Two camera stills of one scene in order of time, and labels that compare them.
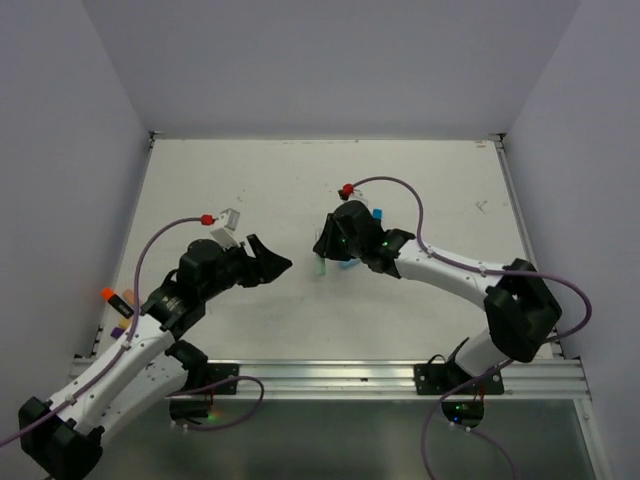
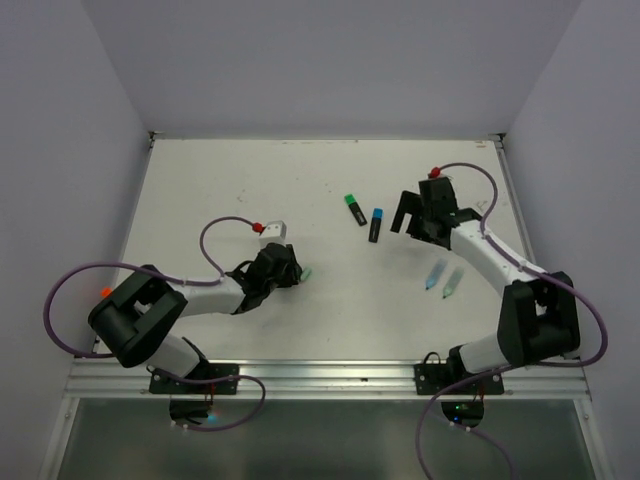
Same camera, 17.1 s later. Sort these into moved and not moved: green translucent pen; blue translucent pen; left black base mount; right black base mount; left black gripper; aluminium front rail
Moved: green translucent pen; left black gripper; blue translucent pen
Not moved: right black base mount; aluminium front rail; left black base mount
